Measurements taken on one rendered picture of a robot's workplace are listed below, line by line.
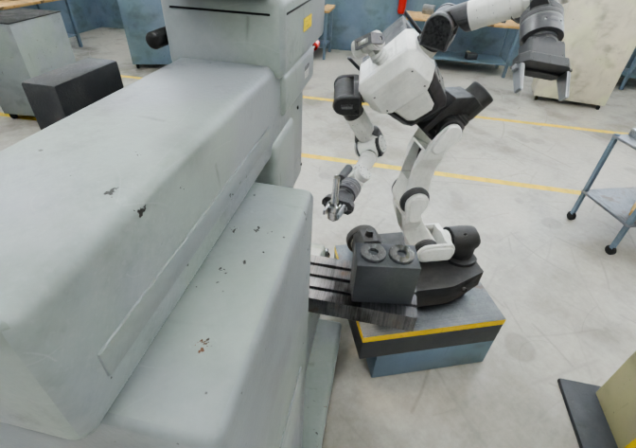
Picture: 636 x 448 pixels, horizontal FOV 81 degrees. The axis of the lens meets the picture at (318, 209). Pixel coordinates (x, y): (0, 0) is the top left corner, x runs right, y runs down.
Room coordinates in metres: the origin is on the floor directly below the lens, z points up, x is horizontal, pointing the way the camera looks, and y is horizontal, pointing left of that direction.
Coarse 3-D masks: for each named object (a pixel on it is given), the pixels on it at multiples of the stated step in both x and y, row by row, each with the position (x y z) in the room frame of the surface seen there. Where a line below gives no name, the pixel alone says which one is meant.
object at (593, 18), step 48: (144, 0) 6.49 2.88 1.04; (576, 0) 5.94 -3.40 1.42; (624, 0) 5.76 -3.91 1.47; (0, 48) 4.15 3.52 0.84; (48, 48) 4.54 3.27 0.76; (144, 48) 6.46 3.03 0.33; (576, 48) 5.86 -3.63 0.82; (624, 48) 5.67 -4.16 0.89; (0, 96) 4.17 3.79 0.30; (576, 96) 5.77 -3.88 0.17
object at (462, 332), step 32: (352, 256) 1.68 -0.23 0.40; (480, 288) 1.48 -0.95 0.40; (352, 320) 1.28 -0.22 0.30; (416, 320) 1.23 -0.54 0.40; (448, 320) 1.24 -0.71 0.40; (480, 320) 1.25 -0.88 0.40; (384, 352) 1.14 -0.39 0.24; (416, 352) 1.17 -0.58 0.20; (448, 352) 1.21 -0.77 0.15; (480, 352) 1.26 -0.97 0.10
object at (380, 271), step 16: (368, 256) 0.94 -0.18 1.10; (384, 256) 0.94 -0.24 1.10; (400, 256) 0.96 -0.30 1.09; (416, 256) 0.97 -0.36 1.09; (352, 272) 0.98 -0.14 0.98; (368, 272) 0.90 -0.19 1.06; (384, 272) 0.90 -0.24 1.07; (400, 272) 0.90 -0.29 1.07; (416, 272) 0.91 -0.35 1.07; (352, 288) 0.92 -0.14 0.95; (368, 288) 0.90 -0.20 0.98; (384, 288) 0.90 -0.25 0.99; (400, 288) 0.90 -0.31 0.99
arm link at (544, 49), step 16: (544, 16) 0.92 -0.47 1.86; (560, 16) 0.93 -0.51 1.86; (528, 32) 0.92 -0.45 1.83; (544, 32) 0.91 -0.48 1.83; (560, 32) 0.91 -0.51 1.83; (528, 48) 0.88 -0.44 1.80; (544, 48) 0.88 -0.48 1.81; (560, 48) 0.89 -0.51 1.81; (512, 64) 0.88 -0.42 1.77; (528, 64) 0.86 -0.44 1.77; (544, 64) 0.86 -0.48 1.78; (560, 64) 0.85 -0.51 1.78
